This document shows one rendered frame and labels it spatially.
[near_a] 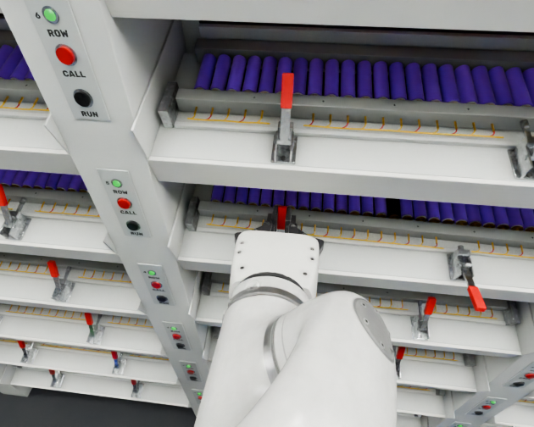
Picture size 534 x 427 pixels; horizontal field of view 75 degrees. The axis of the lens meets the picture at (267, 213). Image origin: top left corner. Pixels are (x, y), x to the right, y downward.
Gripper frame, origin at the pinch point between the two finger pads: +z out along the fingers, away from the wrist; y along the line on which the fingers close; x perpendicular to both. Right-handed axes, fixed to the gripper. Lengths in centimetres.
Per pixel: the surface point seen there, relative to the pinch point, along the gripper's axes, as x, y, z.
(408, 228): -2.2, 19.1, 4.7
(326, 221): -2.2, 6.8, 4.7
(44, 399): -94, -79, 20
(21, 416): -96, -84, 14
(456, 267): -5.4, 25.5, 0.2
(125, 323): -42, -37, 14
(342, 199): -0.4, 9.1, 8.7
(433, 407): -63, 42, 14
